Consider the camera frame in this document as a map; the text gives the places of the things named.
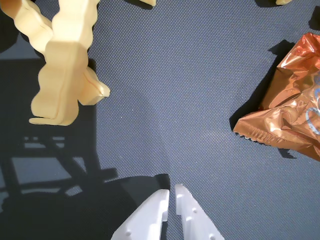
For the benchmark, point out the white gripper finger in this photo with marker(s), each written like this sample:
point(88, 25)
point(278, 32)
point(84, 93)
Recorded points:
point(147, 217)
point(192, 220)

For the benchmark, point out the large crinkle-cut plastic fry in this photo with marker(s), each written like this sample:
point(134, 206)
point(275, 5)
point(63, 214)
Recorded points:
point(62, 75)

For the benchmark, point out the copper foil snack wrapper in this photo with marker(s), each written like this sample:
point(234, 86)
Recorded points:
point(287, 107)

